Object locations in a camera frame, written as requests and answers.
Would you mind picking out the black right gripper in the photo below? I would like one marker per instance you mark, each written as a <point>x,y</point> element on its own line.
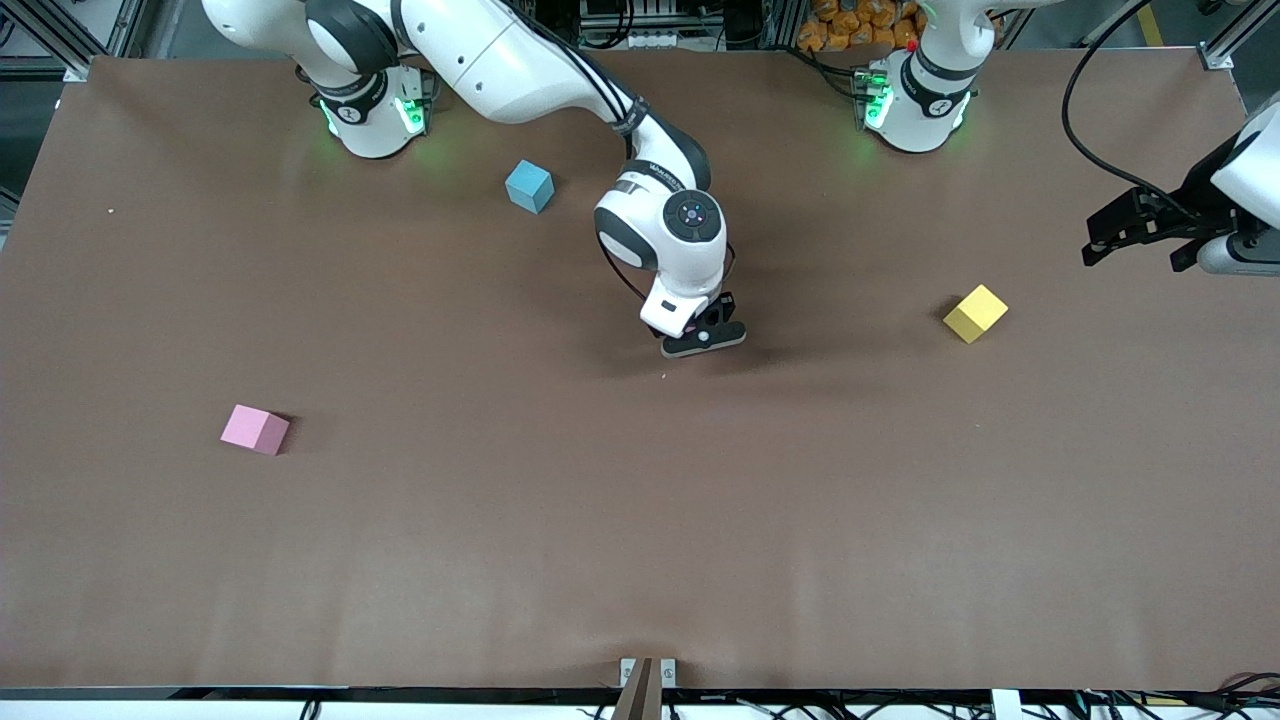
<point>729,309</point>

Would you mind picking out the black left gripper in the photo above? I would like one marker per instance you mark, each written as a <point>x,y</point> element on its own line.
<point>1196,199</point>

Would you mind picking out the small metal edge bracket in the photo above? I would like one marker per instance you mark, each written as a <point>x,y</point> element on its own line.
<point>626,670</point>

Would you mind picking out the white equipment box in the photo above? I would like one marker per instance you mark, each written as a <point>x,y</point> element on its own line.
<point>630,40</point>

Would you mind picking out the blue foam cube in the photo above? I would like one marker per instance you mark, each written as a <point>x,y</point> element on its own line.
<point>528,188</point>

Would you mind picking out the yellow foam cube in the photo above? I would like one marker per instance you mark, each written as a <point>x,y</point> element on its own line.
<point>975,313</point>

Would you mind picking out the brown wooden stick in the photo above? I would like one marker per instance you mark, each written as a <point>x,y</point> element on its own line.
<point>640,695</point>

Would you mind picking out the bag of orange items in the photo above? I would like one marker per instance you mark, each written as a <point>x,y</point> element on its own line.
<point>850,25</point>

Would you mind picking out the aluminium frame profile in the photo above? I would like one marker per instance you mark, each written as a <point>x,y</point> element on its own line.
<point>80,45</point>
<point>1218,55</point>

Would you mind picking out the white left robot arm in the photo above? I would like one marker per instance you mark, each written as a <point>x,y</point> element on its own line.
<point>925,100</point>

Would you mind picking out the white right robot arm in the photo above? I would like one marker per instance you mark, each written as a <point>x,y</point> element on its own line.
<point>500,60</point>

